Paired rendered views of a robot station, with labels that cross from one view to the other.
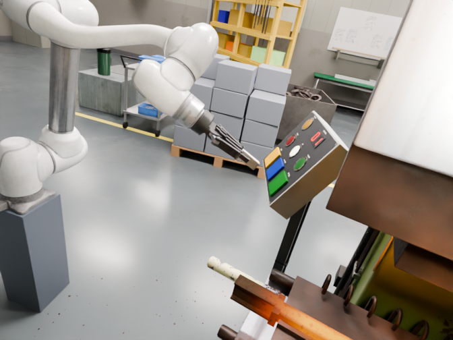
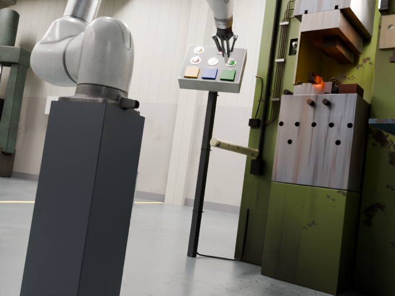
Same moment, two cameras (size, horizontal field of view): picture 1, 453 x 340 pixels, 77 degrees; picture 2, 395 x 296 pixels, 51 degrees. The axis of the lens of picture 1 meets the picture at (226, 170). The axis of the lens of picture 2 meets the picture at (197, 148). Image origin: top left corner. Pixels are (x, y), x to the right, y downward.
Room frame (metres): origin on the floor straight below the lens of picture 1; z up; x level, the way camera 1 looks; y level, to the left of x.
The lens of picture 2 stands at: (0.37, 1.95, 0.43)
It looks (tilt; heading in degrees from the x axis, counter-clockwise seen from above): 4 degrees up; 285
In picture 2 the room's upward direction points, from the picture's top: 8 degrees clockwise
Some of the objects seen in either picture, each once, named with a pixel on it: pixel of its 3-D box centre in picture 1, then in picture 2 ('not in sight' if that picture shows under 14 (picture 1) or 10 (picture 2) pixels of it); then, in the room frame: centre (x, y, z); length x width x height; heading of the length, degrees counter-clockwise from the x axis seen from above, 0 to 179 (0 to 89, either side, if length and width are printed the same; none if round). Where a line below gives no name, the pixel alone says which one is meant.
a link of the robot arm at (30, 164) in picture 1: (19, 164); (105, 55); (0.99, 0.85, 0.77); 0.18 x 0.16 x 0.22; 162
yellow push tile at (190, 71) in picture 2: (273, 158); (191, 72); (1.02, -0.17, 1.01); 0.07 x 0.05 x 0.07; 2
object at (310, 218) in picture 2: not in sight; (322, 233); (0.24, -0.34, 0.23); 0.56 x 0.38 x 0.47; 67
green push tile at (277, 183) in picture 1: (278, 183); (227, 75); (0.82, -0.18, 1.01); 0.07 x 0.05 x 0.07; 2
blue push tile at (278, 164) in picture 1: (276, 169); (209, 74); (0.92, -0.17, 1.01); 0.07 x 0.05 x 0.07; 2
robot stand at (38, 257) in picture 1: (32, 249); (84, 208); (0.98, 0.85, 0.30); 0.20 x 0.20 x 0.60; 80
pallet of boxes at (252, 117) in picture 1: (232, 112); not in sight; (3.17, 0.07, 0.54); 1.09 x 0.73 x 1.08; 84
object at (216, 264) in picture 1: (261, 289); (236, 148); (0.73, -0.21, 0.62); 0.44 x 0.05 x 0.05; 67
